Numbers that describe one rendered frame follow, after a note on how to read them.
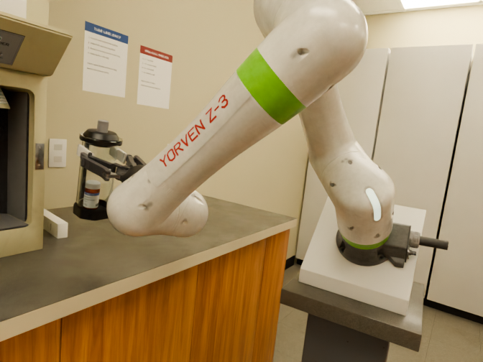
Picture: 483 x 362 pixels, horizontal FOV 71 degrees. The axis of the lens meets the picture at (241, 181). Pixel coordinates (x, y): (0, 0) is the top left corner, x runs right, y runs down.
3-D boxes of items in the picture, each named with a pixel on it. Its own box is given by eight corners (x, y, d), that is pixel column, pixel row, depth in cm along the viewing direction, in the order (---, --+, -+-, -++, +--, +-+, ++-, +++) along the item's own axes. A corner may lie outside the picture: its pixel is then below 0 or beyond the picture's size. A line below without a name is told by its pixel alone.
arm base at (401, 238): (447, 230, 87) (451, 217, 83) (443, 284, 79) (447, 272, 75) (343, 213, 99) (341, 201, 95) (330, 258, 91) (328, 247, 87)
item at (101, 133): (75, 139, 92) (77, 115, 90) (107, 140, 99) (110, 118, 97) (93, 149, 87) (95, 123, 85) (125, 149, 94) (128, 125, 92)
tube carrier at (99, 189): (65, 205, 96) (72, 131, 91) (100, 200, 105) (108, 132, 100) (84, 220, 90) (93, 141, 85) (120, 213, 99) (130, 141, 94)
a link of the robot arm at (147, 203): (292, 133, 56) (261, 87, 61) (261, 110, 47) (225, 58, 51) (152, 248, 69) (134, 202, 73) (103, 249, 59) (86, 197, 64)
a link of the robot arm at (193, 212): (205, 246, 78) (225, 203, 76) (166, 248, 67) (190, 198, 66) (166, 217, 85) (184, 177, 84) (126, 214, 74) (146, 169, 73)
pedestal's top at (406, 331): (421, 296, 100) (424, 284, 100) (418, 353, 72) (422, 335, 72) (315, 266, 115) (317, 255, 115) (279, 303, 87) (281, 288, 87)
